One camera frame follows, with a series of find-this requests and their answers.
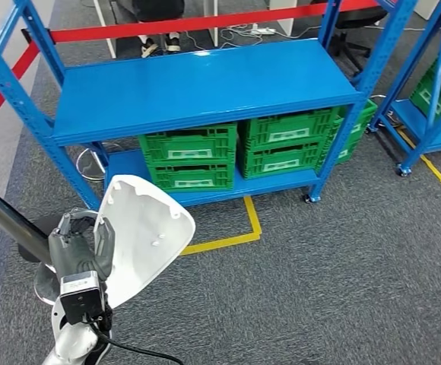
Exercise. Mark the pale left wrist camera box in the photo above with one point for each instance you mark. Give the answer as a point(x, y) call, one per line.
point(82, 299)

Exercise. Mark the person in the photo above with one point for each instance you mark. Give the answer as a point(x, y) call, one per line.
point(155, 9)

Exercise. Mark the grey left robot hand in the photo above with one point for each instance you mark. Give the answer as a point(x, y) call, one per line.
point(75, 247)

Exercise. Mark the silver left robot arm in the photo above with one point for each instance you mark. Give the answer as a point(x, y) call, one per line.
point(72, 347)

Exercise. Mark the white desk panel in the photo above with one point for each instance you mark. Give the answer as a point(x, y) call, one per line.
point(281, 27)
point(211, 12)
point(105, 30)

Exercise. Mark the blue metal shelf rack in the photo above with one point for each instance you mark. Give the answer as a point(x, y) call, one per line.
point(407, 116)
point(205, 85)

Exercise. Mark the red barrier belt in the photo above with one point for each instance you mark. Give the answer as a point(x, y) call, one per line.
point(167, 23)
point(0, 95)

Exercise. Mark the black office chair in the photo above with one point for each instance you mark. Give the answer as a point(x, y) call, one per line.
point(357, 20)

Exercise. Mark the white plastic cover part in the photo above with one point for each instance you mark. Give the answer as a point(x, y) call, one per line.
point(144, 237)

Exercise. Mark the white power strip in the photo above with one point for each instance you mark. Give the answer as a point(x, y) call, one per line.
point(264, 31)

